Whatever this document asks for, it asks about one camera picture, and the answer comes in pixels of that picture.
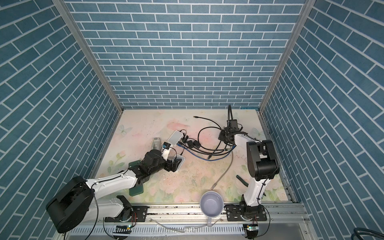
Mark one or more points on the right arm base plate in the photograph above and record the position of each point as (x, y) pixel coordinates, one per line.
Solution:
(237, 213)

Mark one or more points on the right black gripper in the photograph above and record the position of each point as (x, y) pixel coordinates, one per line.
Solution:
(221, 136)

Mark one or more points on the aluminium frame rail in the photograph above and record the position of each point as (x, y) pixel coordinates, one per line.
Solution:
(285, 221)

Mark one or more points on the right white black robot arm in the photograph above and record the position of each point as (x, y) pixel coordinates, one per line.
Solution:
(262, 163)

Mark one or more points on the green handled pliers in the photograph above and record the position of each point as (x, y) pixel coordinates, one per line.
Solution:
(242, 180)

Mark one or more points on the black power adapter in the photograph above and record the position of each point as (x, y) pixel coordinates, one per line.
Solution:
(196, 144)
(188, 142)

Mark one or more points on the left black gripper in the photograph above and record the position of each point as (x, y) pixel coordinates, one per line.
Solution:
(170, 168)

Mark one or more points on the lavender mug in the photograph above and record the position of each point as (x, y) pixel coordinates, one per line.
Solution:
(211, 205)

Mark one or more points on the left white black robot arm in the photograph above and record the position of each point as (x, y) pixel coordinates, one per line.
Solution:
(82, 200)

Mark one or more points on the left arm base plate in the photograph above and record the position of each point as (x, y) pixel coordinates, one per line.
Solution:
(141, 213)

